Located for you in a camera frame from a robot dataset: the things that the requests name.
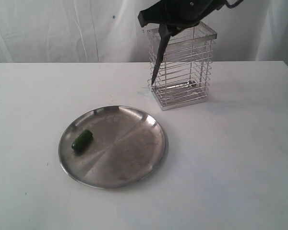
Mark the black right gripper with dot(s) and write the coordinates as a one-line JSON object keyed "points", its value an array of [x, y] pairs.
{"points": [[179, 13]]}

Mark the black handled knife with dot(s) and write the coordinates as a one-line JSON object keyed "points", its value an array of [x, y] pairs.
{"points": [[165, 35]]}

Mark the green cucumber piece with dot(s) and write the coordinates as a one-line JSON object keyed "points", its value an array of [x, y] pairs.
{"points": [[82, 141]]}

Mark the round steel plate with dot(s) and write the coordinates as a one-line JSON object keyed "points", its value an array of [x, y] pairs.
{"points": [[127, 145]]}

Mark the white backdrop curtain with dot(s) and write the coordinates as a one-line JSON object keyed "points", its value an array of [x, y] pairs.
{"points": [[109, 31]]}

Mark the wire cutlery rack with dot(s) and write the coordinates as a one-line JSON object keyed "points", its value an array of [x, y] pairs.
{"points": [[184, 75]]}

